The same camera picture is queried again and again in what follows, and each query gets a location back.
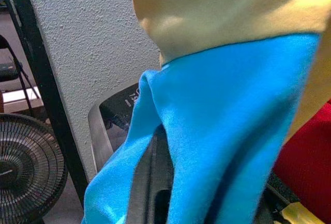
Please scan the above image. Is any beige cloth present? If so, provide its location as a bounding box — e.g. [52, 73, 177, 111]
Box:
[132, 0, 331, 143]

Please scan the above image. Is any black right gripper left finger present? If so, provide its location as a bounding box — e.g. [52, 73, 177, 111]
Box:
[129, 128, 176, 224]

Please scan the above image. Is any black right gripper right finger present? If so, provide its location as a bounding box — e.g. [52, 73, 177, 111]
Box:
[261, 173, 300, 224]

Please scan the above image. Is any bright blue cloth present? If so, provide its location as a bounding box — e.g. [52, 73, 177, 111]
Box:
[80, 34, 320, 224]

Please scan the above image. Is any black folding chair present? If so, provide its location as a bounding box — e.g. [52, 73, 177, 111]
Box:
[0, 35, 36, 117]

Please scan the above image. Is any red cloth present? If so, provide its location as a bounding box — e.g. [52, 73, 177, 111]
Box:
[273, 99, 331, 224]

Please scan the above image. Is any black floor fan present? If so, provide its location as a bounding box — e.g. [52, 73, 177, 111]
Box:
[0, 113, 68, 224]

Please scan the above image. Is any black door frame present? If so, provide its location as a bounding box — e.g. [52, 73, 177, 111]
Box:
[5, 0, 90, 206]

